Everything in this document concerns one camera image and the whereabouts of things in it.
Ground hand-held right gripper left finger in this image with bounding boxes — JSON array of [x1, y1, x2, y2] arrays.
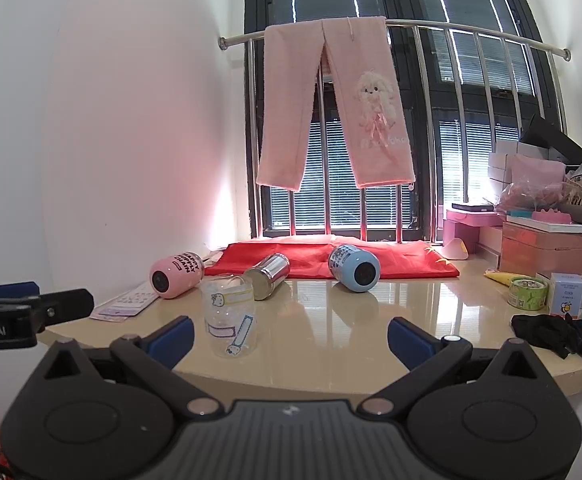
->
[[45, 315, 225, 417]]

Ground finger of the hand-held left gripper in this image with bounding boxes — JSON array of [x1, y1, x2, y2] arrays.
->
[[0, 288, 94, 334], [0, 281, 40, 302]]

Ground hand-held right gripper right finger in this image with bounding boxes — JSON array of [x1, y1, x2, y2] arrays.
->
[[359, 316, 538, 417]]

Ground pink printed cup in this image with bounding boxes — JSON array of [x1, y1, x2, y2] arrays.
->
[[149, 251, 205, 300]]

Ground blue printed cup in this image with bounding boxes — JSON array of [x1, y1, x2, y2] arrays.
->
[[327, 244, 382, 293]]

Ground shiny steel cup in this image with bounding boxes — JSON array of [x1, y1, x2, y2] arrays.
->
[[243, 253, 292, 302]]

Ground clear glass cup with stickers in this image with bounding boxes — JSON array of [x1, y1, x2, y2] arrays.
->
[[200, 273, 258, 359]]

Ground sticker sheet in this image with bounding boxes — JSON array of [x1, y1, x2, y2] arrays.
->
[[89, 280, 161, 320]]

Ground red cloth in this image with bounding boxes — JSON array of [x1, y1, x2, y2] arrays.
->
[[204, 241, 460, 279]]

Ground white fan-shaped item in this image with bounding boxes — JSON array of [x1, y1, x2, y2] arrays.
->
[[442, 237, 468, 261]]

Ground yellow tube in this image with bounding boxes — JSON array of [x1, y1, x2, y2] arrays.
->
[[483, 268, 518, 287]]

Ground small pink storage box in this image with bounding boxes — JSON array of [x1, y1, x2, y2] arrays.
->
[[444, 209, 503, 256]]

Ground green tape roll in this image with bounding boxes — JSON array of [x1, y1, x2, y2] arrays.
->
[[508, 275, 552, 310]]

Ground black cloth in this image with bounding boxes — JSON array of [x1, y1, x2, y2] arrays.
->
[[510, 312, 582, 417]]

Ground black flat device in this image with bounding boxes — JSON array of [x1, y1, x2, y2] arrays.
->
[[451, 202, 495, 216]]

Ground small white carton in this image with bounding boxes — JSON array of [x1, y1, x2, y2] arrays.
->
[[548, 272, 582, 322]]

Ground large pink box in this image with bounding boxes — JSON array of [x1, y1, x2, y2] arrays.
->
[[500, 222, 582, 279]]

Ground clear plastic bag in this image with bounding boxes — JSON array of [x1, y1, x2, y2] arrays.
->
[[494, 180, 568, 217]]

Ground flat white box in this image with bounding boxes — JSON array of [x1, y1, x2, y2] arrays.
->
[[505, 214, 582, 234]]

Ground pink comb-shaped item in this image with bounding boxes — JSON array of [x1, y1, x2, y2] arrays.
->
[[531, 207, 573, 224]]

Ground stack of white boxes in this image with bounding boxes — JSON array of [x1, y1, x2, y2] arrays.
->
[[488, 139, 532, 198]]

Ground pink cloth bag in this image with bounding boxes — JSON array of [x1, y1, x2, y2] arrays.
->
[[510, 154, 566, 188]]

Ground pink pants with dog print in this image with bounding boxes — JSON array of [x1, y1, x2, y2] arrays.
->
[[256, 16, 417, 192]]

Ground metal window railing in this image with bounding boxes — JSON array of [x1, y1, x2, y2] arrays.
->
[[217, 17, 571, 246]]

